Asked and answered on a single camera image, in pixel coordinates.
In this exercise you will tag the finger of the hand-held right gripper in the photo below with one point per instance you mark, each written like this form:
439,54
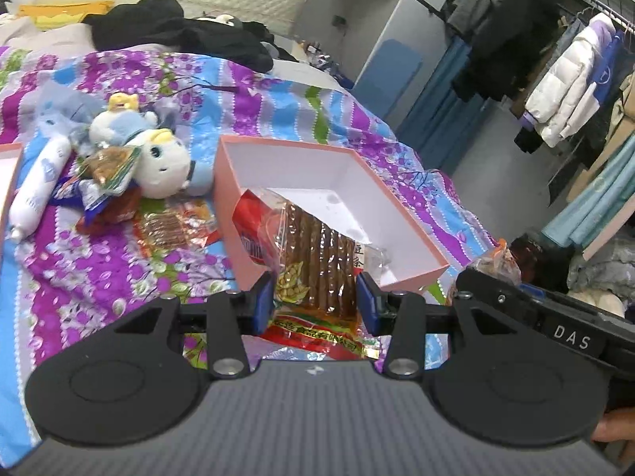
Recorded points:
488,285

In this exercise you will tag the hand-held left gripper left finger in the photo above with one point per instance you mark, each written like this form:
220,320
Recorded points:
261,303

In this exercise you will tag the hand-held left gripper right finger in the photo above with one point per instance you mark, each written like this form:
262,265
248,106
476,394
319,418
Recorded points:
369,307

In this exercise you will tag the orange snack packet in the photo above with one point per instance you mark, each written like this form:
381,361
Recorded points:
501,263

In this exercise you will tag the clear red packet brown strips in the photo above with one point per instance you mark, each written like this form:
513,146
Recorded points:
317,258

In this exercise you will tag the orange packet of brown sticks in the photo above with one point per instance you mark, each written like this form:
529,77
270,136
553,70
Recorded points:
171,228

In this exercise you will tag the deep pink cardboard box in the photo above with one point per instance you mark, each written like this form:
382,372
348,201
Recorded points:
317,168

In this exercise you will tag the dark red snack packet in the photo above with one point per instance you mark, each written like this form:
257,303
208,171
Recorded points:
119,212

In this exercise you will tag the person's right hand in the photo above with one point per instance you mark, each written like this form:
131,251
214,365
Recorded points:
617,426

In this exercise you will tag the black red bag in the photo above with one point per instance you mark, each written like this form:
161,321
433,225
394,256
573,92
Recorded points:
540,253

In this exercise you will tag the grey puffy garment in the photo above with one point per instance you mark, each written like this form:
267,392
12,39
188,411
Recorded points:
605,267

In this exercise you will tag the light teal hanging cloth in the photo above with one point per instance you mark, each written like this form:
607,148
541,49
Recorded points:
595,198

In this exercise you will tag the purple floral striped quilt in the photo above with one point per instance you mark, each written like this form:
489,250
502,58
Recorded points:
99,282

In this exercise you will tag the large white blue plush toy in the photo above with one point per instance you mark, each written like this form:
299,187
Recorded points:
158,163

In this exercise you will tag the white purple puffer jacket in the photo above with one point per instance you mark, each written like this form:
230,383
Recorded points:
560,89

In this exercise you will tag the beige hanging coat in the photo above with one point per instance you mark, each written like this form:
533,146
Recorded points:
620,119

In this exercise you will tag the blue padded board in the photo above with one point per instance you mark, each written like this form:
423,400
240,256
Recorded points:
387,74

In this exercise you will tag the grey bed sheet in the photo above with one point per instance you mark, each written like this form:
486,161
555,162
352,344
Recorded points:
307,72

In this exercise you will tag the small white blue plush toy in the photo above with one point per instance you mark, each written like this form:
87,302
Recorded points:
104,126

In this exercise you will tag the black hanging jacket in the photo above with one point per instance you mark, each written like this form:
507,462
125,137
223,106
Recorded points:
511,39

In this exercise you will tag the white spray bottle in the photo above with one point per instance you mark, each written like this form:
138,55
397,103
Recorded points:
39,183

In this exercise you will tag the cluster of small bottles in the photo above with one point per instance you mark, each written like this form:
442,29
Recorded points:
322,54

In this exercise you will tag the white tall cabinet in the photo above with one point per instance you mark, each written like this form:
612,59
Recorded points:
402,25

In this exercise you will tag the light blue plastic bag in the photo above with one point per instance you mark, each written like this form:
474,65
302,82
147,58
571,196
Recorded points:
64,109

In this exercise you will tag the shallow pink box lid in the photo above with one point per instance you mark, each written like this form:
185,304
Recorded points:
9,183

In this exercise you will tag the grey striped hanging sweater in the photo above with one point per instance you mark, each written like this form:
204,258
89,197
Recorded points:
481,0

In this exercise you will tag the black clothing heap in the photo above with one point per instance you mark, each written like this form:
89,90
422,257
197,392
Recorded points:
163,29

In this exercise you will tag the grey blanket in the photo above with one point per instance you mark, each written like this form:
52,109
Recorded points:
39,37

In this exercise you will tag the yellow pillow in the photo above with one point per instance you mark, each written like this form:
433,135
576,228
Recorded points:
59,15

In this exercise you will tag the black and white clothes pile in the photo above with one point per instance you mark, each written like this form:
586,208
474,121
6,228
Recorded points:
5,7

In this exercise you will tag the wall outlet with plug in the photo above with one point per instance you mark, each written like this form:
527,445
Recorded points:
340,21

